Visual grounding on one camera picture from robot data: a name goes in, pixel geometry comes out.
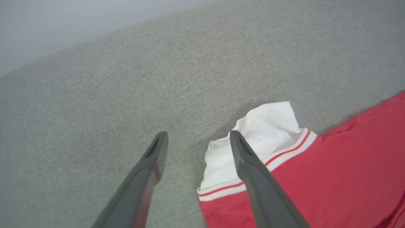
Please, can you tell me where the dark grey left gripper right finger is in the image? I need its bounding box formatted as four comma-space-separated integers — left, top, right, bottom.
230, 130, 310, 228

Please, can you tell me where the red and white jersey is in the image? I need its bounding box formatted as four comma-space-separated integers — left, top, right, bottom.
197, 91, 405, 228

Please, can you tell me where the grey fabric sofa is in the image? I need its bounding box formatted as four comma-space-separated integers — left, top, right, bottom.
0, 0, 405, 228

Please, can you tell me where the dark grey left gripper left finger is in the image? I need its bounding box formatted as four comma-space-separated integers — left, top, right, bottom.
92, 131, 169, 228

